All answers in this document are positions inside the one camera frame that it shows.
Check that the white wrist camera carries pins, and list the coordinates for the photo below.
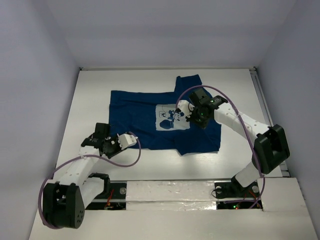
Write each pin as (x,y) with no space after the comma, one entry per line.
(185,107)
(126,140)

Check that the silver foil covered panel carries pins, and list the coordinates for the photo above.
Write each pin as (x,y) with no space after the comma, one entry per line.
(178,195)

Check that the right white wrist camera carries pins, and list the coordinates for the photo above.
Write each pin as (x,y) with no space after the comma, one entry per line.
(185,107)

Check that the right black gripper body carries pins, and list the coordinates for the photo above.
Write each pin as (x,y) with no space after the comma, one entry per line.
(197,116)

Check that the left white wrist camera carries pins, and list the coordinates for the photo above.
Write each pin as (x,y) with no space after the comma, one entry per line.
(126,140)

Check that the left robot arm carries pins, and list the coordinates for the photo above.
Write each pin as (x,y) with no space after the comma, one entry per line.
(64,201)

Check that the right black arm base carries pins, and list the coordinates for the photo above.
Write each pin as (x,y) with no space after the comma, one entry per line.
(230,199)

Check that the blue printed t-shirt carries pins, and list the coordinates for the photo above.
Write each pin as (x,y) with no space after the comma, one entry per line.
(152,117)

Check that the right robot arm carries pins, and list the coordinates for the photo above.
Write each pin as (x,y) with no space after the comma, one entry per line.
(268,143)

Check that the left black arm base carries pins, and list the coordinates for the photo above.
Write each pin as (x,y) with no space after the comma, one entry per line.
(112,201)

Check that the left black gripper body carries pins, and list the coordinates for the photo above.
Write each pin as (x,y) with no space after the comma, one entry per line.
(113,146)

